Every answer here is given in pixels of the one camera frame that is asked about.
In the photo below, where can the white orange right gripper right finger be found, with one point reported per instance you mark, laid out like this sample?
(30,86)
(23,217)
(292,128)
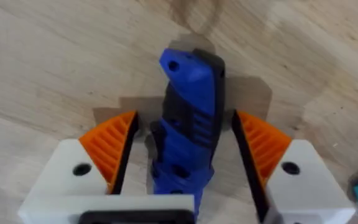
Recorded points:
(294,193)

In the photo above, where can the blue electric screwdriver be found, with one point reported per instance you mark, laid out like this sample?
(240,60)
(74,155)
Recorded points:
(191,124)

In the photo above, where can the white orange right gripper left finger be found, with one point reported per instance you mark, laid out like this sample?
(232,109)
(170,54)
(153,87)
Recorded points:
(73,177)

